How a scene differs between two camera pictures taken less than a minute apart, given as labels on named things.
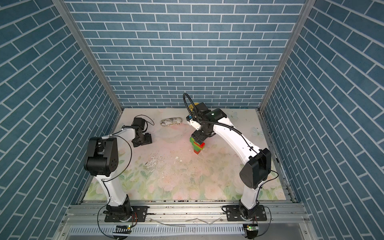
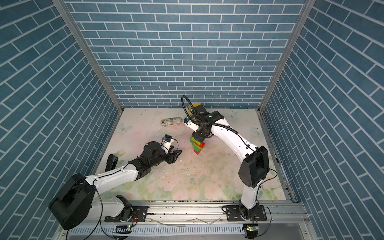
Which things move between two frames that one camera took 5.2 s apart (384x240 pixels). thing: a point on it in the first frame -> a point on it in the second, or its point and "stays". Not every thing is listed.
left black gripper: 148,140 -> 171,158
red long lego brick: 202,145 stays
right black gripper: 196,135 stays
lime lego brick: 192,141 stays
